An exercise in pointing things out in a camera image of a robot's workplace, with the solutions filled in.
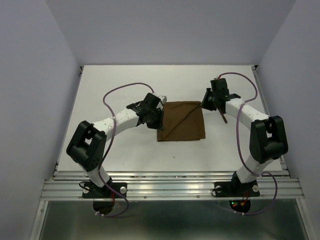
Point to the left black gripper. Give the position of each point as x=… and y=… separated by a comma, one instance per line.
x=159, y=125

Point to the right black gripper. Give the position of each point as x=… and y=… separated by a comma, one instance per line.
x=204, y=103

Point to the brown cloth napkin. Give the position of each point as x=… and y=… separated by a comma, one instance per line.
x=182, y=121

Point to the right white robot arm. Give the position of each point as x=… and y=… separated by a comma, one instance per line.
x=268, y=139

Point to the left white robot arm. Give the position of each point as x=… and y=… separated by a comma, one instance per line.
x=87, y=145

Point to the brown wooden spoon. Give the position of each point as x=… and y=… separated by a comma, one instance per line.
x=223, y=115

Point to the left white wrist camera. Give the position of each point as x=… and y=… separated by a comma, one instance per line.
x=163, y=98

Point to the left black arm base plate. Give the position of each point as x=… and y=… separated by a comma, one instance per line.
x=91, y=191

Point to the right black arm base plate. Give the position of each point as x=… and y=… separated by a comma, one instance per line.
x=227, y=189

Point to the aluminium front rail frame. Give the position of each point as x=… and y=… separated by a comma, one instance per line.
x=173, y=206

